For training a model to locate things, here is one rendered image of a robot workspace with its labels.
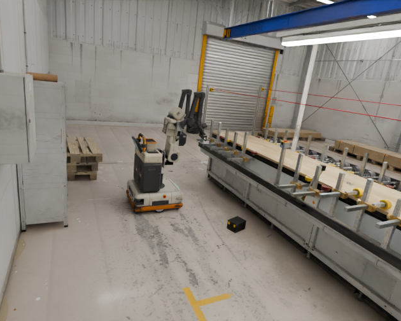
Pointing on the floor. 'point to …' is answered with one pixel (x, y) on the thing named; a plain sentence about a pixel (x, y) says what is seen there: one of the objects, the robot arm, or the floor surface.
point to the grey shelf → (46, 160)
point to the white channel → (318, 43)
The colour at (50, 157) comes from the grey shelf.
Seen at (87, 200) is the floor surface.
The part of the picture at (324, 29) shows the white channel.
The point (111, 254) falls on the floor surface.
